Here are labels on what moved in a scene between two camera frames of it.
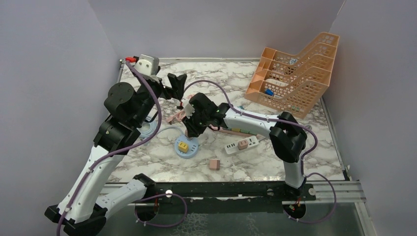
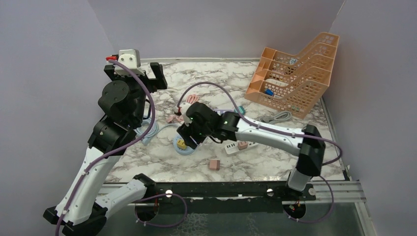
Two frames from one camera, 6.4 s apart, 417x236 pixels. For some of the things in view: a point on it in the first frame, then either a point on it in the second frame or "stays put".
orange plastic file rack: [291, 83] stays put
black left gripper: [177, 85] → [160, 80]
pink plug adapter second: [214, 164] stays put
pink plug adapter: [242, 144] stays put
